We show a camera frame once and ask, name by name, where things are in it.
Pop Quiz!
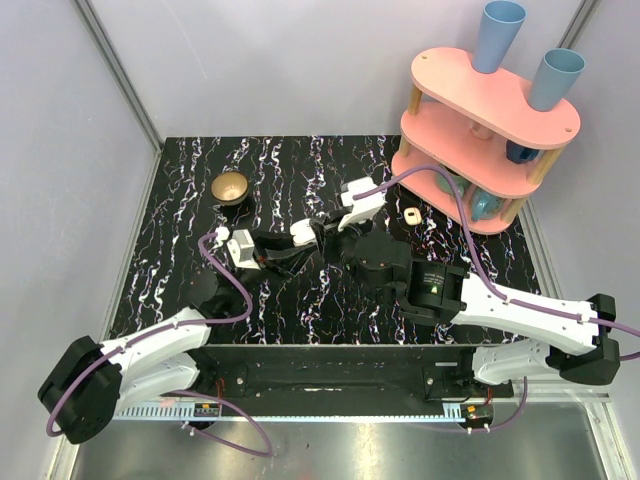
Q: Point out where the blue cup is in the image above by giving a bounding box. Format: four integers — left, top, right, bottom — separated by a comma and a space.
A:
527, 48, 586, 112
472, 1, 527, 74

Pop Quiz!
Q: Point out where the blue cup rear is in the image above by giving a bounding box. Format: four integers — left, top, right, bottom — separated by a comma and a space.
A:
472, 1, 527, 74

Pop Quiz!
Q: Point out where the white earbud charging case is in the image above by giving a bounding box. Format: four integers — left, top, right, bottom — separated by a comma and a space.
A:
289, 218, 317, 247

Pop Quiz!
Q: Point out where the aluminium rail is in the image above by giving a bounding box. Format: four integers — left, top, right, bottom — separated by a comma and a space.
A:
114, 380, 610, 429

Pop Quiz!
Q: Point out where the purple cable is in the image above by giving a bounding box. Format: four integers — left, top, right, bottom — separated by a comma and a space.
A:
44, 227, 274, 459
352, 164, 640, 432

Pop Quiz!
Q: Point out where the teal mug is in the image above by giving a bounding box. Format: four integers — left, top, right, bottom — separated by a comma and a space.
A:
470, 189, 504, 222
436, 167, 471, 197

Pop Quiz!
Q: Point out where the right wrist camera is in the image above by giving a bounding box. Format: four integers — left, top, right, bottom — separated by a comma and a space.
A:
338, 177, 385, 232

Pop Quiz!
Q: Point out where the dark blue mug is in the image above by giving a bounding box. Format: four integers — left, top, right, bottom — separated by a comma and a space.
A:
505, 140, 539, 164

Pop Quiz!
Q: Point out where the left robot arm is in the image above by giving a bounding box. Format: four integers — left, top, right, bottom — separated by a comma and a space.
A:
37, 227, 316, 444

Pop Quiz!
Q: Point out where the teal mug left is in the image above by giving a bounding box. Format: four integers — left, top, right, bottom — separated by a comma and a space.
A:
436, 167, 471, 197

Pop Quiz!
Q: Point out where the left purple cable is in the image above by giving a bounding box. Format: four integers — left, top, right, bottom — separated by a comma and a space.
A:
44, 227, 274, 459

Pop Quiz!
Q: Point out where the gold bowl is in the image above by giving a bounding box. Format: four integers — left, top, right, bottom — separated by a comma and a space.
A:
211, 171, 249, 206

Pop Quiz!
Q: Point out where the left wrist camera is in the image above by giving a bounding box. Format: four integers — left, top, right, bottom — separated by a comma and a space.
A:
226, 229, 260, 270

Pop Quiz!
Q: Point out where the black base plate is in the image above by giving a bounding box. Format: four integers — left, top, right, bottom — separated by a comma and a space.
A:
192, 344, 514, 401

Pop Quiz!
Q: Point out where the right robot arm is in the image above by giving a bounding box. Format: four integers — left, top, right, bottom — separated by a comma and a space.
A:
310, 219, 621, 397

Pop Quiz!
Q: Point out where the teal mug right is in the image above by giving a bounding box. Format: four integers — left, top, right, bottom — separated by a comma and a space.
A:
470, 189, 504, 222

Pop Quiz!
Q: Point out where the pink three-tier shelf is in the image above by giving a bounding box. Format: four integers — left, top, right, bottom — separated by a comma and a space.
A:
391, 47, 581, 235

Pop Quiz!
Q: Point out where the beige earbud charging case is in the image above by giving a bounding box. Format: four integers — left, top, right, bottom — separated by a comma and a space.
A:
403, 207, 422, 226

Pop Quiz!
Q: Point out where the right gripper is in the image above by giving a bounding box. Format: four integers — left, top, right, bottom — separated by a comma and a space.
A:
310, 207, 385, 306

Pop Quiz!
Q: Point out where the pink small cup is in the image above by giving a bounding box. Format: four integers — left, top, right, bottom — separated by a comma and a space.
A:
470, 121, 494, 140

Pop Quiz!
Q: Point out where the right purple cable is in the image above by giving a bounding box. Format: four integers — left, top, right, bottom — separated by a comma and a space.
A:
352, 164, 640, 432

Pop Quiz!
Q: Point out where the blue cup right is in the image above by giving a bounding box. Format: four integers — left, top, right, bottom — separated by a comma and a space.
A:
527, 48, 586, 112

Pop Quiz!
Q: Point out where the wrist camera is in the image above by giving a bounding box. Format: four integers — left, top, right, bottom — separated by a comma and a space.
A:
226, 229, 260, 270
338, 177, 385, 232

